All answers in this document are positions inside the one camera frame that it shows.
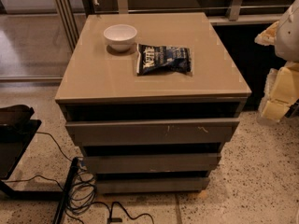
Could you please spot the black stand with tray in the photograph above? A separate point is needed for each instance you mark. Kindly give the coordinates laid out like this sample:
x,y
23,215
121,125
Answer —
x,y
17,130

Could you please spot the grey middle drawer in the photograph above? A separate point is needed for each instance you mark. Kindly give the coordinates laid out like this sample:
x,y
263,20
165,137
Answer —
x,y
152,163

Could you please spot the dark blue chip bag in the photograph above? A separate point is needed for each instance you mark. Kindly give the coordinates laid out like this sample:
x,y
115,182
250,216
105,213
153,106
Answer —
x,y
151,58

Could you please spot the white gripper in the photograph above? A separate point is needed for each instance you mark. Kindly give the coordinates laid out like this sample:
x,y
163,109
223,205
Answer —
x,y
289,37

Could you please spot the white ceramic bowl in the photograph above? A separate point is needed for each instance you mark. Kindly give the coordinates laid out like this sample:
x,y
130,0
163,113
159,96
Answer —
x,y
120,37

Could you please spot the grey bottom drawer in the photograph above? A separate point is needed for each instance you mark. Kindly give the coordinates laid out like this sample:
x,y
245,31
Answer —
x,y
153,185

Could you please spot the grey top drawer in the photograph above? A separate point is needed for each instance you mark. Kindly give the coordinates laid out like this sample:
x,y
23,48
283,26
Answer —
x,y
151,132

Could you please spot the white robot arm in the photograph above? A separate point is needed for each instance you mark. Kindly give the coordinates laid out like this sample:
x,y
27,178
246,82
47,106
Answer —
x,y
287,37

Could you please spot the grey drawer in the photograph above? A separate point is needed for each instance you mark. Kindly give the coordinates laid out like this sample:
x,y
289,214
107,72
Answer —
x,y
153,185
151,132
152,163

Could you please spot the taupe drawer cabinet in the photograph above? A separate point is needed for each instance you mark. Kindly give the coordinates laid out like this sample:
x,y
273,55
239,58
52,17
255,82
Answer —
x,y
101,84

